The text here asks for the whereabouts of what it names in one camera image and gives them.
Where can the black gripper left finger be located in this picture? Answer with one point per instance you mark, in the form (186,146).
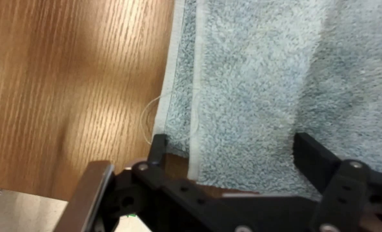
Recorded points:
(157,150)

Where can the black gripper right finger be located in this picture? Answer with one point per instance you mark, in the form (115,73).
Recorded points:
(311,150)

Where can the light blue towel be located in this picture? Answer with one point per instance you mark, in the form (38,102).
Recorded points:
(250,85)

